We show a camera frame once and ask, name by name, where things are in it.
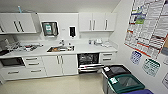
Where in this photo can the black wall soap dispenser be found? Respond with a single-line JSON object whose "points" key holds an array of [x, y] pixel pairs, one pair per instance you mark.
{"points": [[72, 31]]}

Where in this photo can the large colourful wall poster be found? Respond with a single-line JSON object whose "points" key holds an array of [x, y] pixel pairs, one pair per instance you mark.
{"points": [[148, 26]]}

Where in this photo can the steel kitchen sink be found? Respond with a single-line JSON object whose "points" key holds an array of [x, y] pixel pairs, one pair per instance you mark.
{"points": [[60, 49]]}

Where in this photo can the black coffee machine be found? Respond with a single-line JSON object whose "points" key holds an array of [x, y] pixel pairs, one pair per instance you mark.
{"points": [[3, 45]]}

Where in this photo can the black built-in oven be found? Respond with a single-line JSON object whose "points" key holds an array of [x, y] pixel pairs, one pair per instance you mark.
{"points": [[11, 62]]}

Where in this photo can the steel paper towel dispenser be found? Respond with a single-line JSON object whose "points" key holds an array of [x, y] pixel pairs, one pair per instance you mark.
{"points": [[50, 28]]}

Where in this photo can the black built-in dishwasher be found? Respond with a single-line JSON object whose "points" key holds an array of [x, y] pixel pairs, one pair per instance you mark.
{"points": [[88, 61]]}

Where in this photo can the white cloth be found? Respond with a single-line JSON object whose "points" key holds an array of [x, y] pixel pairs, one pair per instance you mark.
{"points": [[108, 44]]}

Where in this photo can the blue dish soap bottle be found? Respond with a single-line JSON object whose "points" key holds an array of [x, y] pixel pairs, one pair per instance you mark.
{"points": [[89, 41]]}

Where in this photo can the blue spray bottle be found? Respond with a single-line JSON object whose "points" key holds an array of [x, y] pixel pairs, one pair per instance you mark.
{"points": [[19, 9]]}

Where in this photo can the chrome sink faucet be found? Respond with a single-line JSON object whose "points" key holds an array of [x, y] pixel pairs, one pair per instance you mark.
{"points": [[62, 42]]}

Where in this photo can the yellowish wall paper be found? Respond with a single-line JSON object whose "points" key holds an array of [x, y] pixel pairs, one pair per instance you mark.
{"points": [[165, 46]]}

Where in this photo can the small white wall sheet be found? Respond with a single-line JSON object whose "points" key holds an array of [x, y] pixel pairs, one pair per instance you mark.
{"points": [[135, 57], [165, 80], [151, 67]]}

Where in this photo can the white drawer unit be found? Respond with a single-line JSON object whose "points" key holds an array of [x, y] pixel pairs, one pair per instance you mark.
{"points": [[33, 66], [108, 58]]}

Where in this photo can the white wall switch plate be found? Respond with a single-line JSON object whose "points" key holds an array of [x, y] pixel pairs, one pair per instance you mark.
{"points": [[63, 29]]}

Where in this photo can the grey bin green lid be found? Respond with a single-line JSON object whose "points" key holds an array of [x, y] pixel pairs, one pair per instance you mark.
{"points": [[126, 84]]}

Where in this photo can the white two-door base cabinet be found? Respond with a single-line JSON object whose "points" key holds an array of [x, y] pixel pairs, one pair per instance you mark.
{"points": [[61, 65]]}

